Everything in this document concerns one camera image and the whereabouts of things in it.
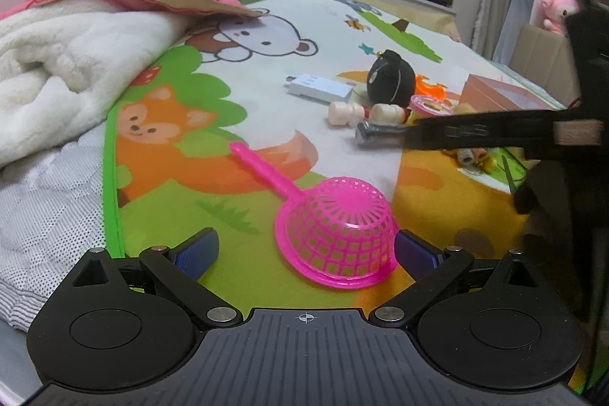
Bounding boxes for pink bunny plush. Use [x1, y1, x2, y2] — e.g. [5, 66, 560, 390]
[541, 0, 579, 36]

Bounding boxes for pink round candy tin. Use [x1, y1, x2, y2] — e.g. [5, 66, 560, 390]
[410, 95, 452, 118]

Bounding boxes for small figurine keychain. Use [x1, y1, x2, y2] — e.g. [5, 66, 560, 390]
[443, 147, 496, 175]

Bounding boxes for white yogurt bottle red cap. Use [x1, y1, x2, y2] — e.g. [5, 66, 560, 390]
[327, 101, 370, 127]

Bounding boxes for black plush toy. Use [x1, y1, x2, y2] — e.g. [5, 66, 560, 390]
[367, 49, 416, 107]

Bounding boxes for orange plastic toy piece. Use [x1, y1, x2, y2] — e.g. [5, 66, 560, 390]
[415, 74, 446, 101]

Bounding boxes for white fluffy blanket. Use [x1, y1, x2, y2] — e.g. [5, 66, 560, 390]
[1, 0, 190, 165]

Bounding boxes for white usb hub box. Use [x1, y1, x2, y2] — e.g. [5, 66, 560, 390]
[287, 74, 353, 103]

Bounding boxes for colourful cartoon play mat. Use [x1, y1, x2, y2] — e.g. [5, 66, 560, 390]
[102, 0, 568, 311]

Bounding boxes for pink cardboard box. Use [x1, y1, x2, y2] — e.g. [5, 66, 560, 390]
[459, 74, 554, 112]

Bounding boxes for pink plastic strainer scoop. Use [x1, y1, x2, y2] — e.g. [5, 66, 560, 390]
[229, 142, 399, 291]

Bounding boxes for white quilted mattress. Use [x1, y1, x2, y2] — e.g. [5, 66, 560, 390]
[0, 124, 105, 332]

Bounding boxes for dark bar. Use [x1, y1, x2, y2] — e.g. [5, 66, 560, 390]
[355, 121, 407, 146]

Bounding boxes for beige padded headboard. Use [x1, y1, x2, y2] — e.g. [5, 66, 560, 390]
[508, 24, 580, 106]

